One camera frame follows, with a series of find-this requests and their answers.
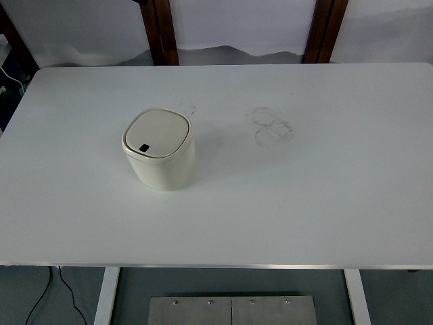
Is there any white metal table leg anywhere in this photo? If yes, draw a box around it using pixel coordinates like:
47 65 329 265
342 269 371 325
92 267 120 325

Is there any thin white cable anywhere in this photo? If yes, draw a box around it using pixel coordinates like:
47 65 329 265
0 63 26 95

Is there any grey metal plate with screws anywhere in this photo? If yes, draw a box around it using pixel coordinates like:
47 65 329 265
231 295 317 325
147 296 232 325

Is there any thin black floor cable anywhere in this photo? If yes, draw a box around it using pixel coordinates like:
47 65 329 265
24 266 53 325
58 266 86 325

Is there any dark brown wooden screen post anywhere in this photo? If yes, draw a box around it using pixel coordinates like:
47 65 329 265
302 0 350 64
139 0 181 66
0 5 40 71

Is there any mountain painting screen panel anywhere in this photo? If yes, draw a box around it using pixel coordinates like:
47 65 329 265
332 0 433 65
0 0 156 68
173 0 318 66

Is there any cream plastic lidded trash bin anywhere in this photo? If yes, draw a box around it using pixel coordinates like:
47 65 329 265
120 107 197 192

